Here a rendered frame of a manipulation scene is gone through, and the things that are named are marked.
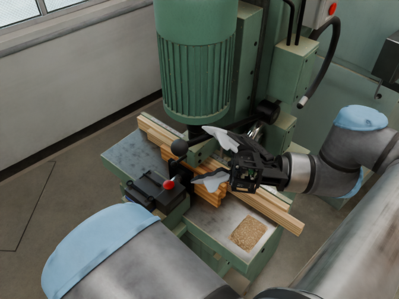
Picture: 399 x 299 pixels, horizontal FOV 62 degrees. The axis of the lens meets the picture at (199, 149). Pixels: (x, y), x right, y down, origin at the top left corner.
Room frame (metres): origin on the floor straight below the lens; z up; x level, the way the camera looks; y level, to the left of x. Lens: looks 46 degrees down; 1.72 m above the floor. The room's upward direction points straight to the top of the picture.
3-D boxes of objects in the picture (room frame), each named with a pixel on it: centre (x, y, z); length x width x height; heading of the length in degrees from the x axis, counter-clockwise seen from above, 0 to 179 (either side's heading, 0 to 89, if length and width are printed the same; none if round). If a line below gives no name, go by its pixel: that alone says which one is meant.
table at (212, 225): (0.61, 0.07, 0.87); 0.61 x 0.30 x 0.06; 50
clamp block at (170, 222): (0.55, 0.12, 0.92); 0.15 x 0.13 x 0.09; 50
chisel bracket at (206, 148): (0.72, -0.01, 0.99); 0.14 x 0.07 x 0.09; 140
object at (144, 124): (0.71, -0.01, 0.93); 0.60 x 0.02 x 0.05; 50
